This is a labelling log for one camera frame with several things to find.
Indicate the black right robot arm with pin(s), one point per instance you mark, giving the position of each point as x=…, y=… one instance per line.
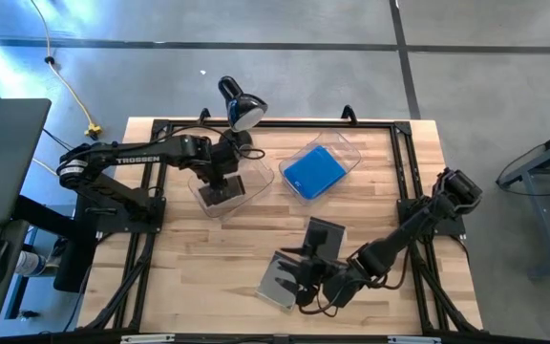
x=399, y=234

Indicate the grey metal desk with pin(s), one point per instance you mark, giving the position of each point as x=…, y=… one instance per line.
x=537, y=215

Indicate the white bottle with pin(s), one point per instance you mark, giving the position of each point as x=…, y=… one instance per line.
x=29, y=264

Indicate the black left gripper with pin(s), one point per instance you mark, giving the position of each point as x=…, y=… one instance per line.
x=220, y=167

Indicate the blue jewel case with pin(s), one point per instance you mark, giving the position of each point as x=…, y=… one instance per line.
x=313, y=174

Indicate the clear plastic bin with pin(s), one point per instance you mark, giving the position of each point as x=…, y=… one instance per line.
x=346, y=153
x=260, y=177

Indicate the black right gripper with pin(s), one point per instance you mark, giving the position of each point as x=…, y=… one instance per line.
x=332, y=286

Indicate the grey metal bracket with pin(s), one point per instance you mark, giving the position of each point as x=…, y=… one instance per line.
x=146, y=339
x=413, y=340

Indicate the black frame hook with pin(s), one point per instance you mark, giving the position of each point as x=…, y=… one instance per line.
x=204, y=114
x=349, y=113

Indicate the grey laptop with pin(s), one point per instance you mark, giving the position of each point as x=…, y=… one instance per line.
x=3, y=157

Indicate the black desk lamp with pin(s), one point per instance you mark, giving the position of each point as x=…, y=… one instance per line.
x=246, y=112

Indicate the black pad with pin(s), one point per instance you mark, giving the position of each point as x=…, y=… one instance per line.
x=238, y=186

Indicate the black aluminium table frame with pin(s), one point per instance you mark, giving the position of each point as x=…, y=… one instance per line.
x=303, y=123

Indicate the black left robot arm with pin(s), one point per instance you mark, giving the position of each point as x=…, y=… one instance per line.
x=136, y=160

